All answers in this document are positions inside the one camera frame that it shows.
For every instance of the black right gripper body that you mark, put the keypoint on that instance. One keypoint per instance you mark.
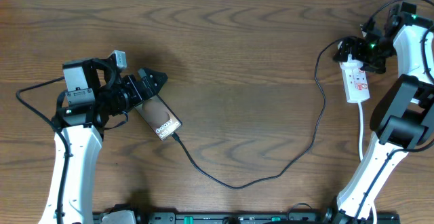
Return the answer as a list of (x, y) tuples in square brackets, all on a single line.
[(373, 54)]

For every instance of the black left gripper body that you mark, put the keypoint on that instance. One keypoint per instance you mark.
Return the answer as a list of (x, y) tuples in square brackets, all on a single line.
[(133, 95)]

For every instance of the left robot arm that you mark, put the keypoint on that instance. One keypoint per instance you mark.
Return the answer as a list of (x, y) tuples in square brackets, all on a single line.
[(95, 91)]

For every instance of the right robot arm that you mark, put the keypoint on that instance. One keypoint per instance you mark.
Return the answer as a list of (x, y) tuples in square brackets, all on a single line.
[(402, 122)]

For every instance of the white power strip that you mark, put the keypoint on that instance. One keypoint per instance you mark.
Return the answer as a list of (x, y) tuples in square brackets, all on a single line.
[(355, 81)]

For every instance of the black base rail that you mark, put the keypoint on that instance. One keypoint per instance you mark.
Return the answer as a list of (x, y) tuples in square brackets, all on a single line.
[(127, 216)]

